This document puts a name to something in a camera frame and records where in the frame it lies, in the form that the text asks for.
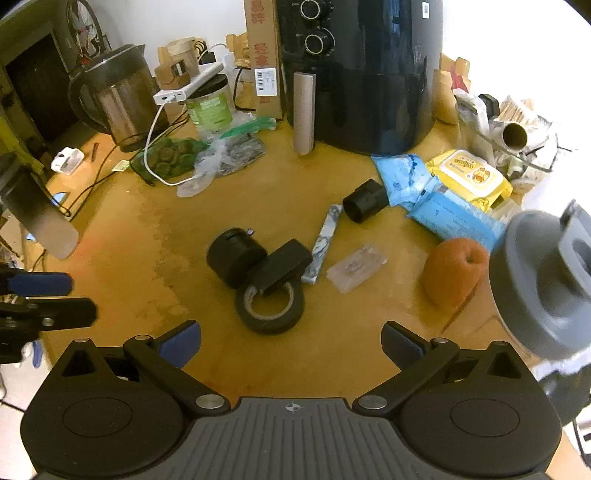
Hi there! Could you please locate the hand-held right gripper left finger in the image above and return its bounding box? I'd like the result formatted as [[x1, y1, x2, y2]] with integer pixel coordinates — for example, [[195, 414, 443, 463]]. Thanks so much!
[[48, 320, 232, 418]]

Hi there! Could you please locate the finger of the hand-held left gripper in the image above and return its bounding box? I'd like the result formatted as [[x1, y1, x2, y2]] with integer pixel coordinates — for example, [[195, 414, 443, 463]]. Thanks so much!
[[0, 271, 74, 297], [0, 298, 99, 330]]

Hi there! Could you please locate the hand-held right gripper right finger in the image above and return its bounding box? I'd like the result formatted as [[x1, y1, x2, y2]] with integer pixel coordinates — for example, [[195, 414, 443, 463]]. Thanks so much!
[[353, 322, 536, 418]]

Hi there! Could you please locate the black tape roll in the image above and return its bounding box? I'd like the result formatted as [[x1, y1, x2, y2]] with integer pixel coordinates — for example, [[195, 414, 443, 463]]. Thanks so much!
[[235, 279, 305, 335]]

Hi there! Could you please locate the marble pattern bar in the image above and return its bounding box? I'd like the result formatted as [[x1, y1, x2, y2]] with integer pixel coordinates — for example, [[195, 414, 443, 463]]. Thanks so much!
[[301, 204, 343, 284]]

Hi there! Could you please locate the frosted grey tube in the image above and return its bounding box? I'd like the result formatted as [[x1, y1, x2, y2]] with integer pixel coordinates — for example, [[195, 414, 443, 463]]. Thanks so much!
[[0, 154, 80, 259]]

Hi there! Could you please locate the clear plastic packet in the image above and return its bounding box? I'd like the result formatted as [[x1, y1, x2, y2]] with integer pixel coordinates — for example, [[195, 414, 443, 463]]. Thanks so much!
[[326, 244, 387, 294]]

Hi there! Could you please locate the orange fruit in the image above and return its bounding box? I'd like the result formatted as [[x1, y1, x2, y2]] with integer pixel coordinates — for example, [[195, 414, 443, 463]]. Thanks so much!
[[422, 237, 490, 312]]

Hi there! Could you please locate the white charger plug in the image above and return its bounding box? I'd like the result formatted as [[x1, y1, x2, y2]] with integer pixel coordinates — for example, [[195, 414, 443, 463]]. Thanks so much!
[[51, 147, 84, 175]]

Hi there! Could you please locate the black rectangular block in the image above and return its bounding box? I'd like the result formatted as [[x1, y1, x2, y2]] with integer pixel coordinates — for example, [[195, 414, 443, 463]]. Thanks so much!
[[247, 239, 314, 296]]

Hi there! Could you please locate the plain blue packet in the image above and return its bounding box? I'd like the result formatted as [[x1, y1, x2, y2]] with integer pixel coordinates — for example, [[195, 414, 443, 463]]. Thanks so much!
[[406, 191, 508, 252]]

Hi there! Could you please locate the black tube adapter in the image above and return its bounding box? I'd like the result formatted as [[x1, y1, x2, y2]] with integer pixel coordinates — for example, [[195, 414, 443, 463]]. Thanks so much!
[[342, 179, 389, 223]]

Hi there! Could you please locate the clear shaker bottle grey lid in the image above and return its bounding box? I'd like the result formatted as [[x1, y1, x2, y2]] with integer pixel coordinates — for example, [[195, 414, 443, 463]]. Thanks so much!
[[489, 200, 591, 366]]

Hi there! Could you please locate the yellow wipes packet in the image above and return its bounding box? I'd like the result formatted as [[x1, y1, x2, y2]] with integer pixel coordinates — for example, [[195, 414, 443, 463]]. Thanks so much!
[[425, 148, 513, 213]]

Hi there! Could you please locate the bag of green tablets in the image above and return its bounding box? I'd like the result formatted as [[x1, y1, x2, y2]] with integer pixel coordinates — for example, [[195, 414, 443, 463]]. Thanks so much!
[[131, 136, 208, 182]]

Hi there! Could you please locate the steel electric kettle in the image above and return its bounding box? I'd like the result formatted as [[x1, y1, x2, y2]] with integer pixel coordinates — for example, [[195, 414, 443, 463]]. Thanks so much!
[[68, 44, 160, 153]]

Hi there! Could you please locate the bag of dark seeds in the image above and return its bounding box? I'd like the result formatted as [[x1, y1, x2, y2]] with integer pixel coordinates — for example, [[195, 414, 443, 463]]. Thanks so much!
[[178, 136, 267, 198]]

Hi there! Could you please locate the green zip bag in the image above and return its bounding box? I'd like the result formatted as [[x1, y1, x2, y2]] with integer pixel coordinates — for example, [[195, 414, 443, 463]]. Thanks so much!
[[222, 116, 278, 139]]

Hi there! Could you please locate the green label jar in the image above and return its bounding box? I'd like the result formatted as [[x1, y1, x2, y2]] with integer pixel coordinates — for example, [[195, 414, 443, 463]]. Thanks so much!
[[187, 74, 234, 136]]

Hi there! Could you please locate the metal cylinder cup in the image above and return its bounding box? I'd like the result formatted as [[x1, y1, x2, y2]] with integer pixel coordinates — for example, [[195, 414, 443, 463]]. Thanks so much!
[[492, 121, 532, 151]]

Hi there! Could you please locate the white power bank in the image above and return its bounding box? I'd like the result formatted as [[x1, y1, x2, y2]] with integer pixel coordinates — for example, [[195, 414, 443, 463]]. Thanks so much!
[[154, 62, 225, 105]]

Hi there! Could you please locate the beige paper roll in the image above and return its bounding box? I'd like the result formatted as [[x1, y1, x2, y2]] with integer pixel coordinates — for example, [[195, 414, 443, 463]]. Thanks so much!
[[293, 73, 315, 156]]

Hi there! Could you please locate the brown paper bag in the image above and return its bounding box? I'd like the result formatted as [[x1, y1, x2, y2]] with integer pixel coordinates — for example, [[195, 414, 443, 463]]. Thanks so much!
[[434, 53, 472, 125]]

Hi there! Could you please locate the wooden holder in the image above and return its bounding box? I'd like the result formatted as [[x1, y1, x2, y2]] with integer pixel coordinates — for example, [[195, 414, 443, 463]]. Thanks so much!
[[154, 39, 205, 90]]

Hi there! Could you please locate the standing fan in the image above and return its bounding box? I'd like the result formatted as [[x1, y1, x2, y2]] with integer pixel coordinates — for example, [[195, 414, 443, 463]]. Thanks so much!
[[67, 0, 108, 61]]

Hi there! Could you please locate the black air fryer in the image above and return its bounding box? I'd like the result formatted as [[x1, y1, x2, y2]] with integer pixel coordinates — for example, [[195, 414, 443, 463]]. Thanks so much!
[[276, 0, 445, 155]]

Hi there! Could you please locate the tall brown carton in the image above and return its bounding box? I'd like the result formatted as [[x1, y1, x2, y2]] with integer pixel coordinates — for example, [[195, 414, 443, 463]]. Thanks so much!
[[244, 0, 283, 121]]

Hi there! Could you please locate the thin black cable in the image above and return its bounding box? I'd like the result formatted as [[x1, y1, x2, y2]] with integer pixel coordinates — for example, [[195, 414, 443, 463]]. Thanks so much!
[[55, 138, 149, 217]]

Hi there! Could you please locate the white charging cable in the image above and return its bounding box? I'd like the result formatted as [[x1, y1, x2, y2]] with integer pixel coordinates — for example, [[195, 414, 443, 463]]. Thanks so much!
[[143, 102, 205, 186]]

